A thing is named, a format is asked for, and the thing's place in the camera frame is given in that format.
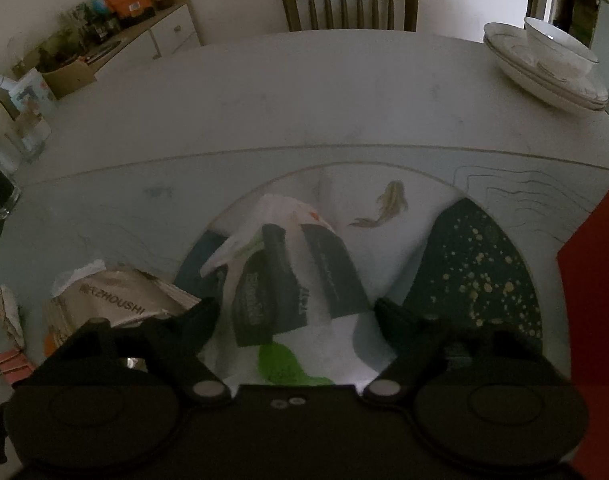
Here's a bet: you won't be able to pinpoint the white porcelain bowl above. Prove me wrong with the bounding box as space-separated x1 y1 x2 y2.
523 16 598 80

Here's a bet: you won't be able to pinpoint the drinking glass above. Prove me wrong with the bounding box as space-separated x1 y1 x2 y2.
14 110 52 162

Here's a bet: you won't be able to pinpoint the beige paper package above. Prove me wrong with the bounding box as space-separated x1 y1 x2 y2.
44 259 199 356

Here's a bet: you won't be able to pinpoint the brown cardboard box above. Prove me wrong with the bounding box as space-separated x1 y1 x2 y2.
42 58 96 100

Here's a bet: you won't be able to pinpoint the white side cabinet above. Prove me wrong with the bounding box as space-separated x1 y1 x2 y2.
82 0 201 80

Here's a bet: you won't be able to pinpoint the stacked white plates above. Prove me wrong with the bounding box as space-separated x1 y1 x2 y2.
483 22 609 115

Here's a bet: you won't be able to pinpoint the pink binder clip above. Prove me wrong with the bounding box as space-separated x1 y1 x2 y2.
0 350 35 386

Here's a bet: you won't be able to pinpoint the white green black plastic bag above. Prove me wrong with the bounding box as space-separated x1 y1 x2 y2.
199 194 395 389

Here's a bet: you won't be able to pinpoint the round fish pattern placemat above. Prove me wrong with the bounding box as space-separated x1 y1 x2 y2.
175 162 570 374

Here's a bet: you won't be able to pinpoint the red cardboard storage box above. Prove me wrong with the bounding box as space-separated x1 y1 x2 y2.
557 191 609 479

